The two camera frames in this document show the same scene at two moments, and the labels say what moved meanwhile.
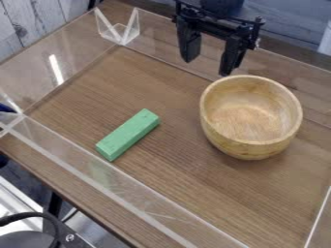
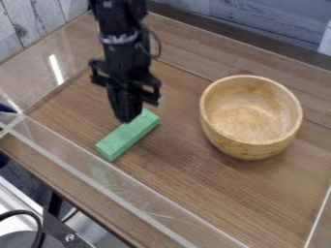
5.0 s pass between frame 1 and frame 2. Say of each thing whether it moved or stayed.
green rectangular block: stayed
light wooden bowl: stayed
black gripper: moved
